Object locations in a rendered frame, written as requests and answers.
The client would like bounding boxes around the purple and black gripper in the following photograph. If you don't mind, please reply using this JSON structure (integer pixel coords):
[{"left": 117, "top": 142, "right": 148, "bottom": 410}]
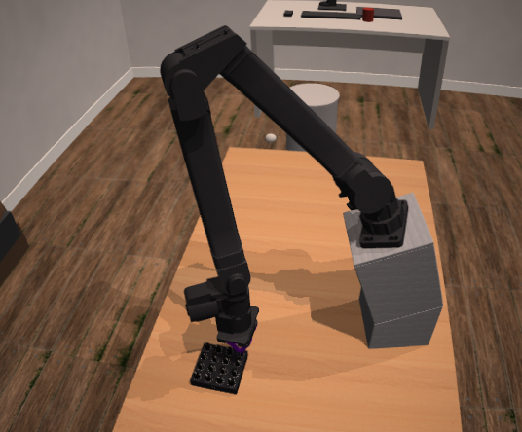
[{"left": 217, "top": 306, "right": 259, "bottom": 353}]

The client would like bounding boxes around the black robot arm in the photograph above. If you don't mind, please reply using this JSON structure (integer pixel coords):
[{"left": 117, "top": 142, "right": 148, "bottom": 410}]
[{"left": 160, "top": 25, "right": 408, "bottom": 334}]

